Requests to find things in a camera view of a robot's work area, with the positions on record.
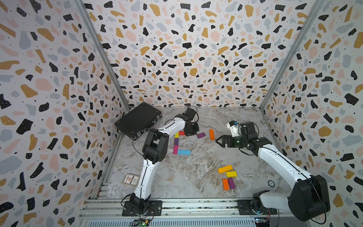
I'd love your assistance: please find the black flat case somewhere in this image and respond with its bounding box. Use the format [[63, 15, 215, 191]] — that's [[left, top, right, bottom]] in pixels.
[[115, 102, 162, 141]]

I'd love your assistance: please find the light blue long block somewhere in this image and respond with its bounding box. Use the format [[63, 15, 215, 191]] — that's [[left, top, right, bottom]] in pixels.
[[177, 150, 191, 155]]

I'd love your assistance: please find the magenta block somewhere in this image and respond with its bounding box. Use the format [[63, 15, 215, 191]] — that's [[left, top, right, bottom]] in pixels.
[[173, 145, 179, 154]]

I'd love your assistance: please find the small printed card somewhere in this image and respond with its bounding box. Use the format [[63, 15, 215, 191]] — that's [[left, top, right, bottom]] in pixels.
[[123, 173, 140, 187]]

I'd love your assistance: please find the yellow short block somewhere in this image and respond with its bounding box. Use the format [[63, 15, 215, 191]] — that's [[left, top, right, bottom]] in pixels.
[[226, 171, 237, 178]]

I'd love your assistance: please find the orange long block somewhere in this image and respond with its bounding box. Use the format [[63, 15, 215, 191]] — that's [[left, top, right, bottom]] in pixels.
[[209, 129, 215, 141]]

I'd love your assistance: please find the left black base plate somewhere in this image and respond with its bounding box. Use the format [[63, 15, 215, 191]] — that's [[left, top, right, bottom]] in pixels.
[[122, 200, 163, 217]]

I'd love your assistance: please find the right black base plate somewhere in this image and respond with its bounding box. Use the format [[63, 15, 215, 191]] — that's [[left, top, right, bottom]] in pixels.
[[237, 199, 278, 215]]

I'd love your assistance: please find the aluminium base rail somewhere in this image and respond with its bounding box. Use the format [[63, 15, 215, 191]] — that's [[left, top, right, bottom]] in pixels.
[[78, 198, 318, 227]]

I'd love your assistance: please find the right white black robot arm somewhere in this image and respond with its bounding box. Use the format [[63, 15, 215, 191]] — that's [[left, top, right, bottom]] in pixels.
[[215, 121, 330, 221]]

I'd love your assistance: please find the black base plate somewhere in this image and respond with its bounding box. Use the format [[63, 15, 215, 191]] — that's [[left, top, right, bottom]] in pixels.
[[122, 200, 163, 217], [237, 199, 278, 215]]

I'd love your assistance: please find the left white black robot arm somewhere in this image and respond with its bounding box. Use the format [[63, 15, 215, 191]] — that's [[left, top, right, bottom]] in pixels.
[[130, 107, 199, 214]]

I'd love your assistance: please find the orange short block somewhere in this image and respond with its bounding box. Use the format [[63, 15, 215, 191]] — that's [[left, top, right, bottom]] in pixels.
[[222, 178, 230, 191]]

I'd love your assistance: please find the amber long block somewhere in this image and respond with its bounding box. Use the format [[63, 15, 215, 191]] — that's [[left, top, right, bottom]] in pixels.
[[218, 165, 233, 174]]

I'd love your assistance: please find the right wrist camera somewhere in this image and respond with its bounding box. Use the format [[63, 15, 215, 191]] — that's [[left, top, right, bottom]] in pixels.
[[227, 120, 241, 137]]

